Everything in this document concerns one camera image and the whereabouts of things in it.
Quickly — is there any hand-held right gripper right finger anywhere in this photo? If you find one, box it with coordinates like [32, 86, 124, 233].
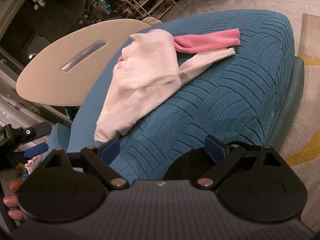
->
[191, 135, 284, 189]

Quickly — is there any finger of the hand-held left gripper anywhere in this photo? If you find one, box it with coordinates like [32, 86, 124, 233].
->
[24, 121, 52, 137]
[23, 142, 48, 158]

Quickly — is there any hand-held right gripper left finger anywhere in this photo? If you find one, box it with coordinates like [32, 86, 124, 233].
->
[37, 137, 129, 190]

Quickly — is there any pink and white knit sweater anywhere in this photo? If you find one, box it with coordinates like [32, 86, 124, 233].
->
[94, 28, 240, 142]

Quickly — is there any person's left hand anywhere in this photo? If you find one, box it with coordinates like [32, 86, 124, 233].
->
[3, 179, 25, 221]

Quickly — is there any white tissue packet red print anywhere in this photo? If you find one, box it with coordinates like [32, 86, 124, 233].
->
[24, 156, 47, 176]

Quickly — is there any blue sofa cushion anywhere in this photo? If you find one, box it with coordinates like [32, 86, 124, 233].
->
[49, 124, 71, 153]

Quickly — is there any blue textured sofa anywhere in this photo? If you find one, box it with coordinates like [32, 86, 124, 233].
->
[67, 9, 305, 180]

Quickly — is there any cream oval table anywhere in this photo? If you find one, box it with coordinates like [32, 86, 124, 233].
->
[16, 19, 153, 107]

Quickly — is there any beige and yellow rug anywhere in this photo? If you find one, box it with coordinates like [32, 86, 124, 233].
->
[275, 14, 320, 220]

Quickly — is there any beige chair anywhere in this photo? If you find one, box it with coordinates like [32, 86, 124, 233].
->
[141, 16, 164, 27]

